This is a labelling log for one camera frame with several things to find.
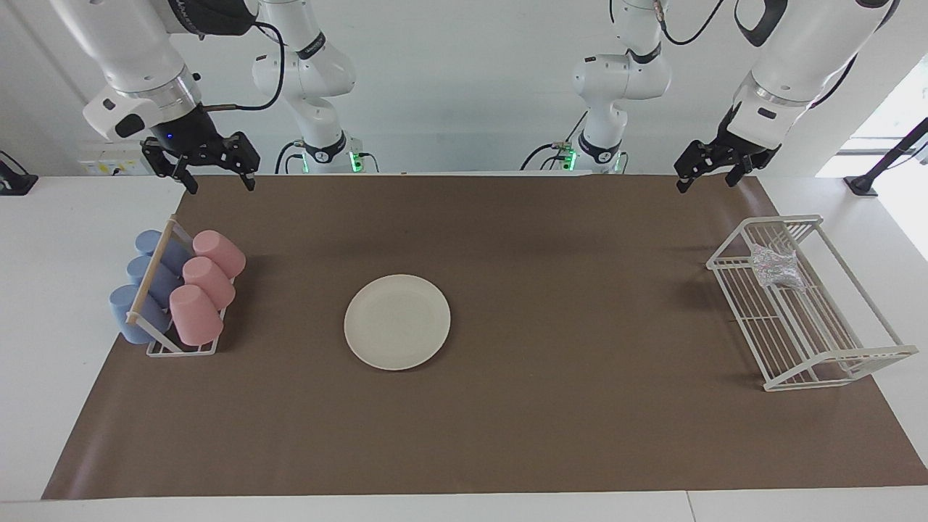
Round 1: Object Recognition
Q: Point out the pink plastic cup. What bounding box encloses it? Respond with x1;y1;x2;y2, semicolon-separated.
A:
181;256;236;311
191;230;247;280
168;284;224;347

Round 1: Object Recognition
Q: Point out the cup rack with wooden handle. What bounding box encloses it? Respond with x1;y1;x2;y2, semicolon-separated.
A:
125;215;236;357

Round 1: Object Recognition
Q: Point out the black base cable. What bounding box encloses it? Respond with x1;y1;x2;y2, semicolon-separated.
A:
521;142;573;172
274;140;305;175

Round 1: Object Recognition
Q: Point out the black mounting stand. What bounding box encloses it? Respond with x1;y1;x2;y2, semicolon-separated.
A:
843;116;928;196

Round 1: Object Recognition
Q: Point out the cream round plate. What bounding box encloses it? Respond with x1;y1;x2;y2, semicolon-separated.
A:
344;273;452;371

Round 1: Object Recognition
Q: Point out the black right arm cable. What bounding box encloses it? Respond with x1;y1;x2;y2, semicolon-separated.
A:
203;20;286;112

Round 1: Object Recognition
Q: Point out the white wire dish rack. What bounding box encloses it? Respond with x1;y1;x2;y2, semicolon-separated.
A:
705;214;919;392

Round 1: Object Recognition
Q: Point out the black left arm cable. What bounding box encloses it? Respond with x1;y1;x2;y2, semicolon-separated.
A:
647;0;858;111

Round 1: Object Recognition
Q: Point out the white wall socket box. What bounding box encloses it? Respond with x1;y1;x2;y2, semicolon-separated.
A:
76;141;157;176

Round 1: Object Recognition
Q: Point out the blue plastic cup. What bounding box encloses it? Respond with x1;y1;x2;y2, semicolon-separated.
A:
126;255;182;305
109;284;175;345
135;230;193;275

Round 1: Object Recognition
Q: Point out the silver glitter sponge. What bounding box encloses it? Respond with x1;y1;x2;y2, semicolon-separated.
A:
749;243;807;292

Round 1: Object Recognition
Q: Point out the brown table mat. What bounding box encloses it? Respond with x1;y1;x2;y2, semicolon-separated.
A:
41;174;928;501

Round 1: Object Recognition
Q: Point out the black table clamp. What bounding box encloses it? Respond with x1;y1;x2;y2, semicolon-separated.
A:
0;150;38;196

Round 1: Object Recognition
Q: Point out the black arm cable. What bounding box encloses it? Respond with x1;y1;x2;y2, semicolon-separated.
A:
203;20;286;112
647;0;858;111

